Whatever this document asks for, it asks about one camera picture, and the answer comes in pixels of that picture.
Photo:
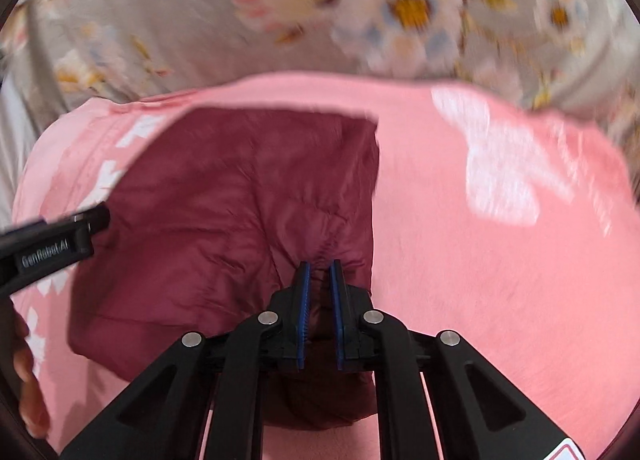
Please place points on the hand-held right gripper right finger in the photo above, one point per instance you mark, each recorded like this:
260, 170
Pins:
337, 312

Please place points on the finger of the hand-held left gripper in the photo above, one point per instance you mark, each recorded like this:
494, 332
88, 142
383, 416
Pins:
92, 221

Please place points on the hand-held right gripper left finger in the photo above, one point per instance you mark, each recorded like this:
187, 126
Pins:
304, 312

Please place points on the maroon puffer jacket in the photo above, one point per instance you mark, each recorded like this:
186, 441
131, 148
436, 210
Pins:
225, 190

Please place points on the person's left hand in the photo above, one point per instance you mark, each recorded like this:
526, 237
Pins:
31, 390

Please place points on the pink blanket with white bows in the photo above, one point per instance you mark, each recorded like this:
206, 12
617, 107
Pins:
475, 290

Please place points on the grey floral bedsheet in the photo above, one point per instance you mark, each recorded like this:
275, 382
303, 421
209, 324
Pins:
175, 5

